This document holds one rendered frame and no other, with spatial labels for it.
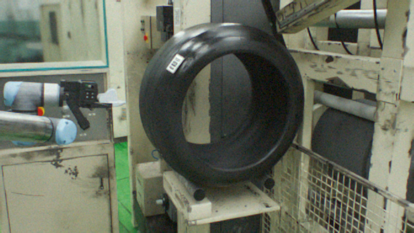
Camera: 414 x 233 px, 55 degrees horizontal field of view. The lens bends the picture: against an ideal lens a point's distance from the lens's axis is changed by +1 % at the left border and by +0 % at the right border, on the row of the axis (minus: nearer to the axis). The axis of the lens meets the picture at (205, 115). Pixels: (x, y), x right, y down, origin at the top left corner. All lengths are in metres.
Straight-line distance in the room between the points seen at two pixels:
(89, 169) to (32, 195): 0.28
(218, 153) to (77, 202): 0.81
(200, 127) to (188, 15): 0.48
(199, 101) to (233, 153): 0.27
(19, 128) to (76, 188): 1.02
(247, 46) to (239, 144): 0.53
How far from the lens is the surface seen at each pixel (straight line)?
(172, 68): 1.28
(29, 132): 1.17
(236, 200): 1.62
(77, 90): 1.34
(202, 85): 1.72
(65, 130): 1.23
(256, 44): 1.37
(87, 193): 2.13
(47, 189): 2.11
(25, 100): 1.33
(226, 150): 1.72
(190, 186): 1.47
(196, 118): 1.74
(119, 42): 4.80
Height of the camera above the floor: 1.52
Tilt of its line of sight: 14 degrees down
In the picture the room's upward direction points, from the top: straight up
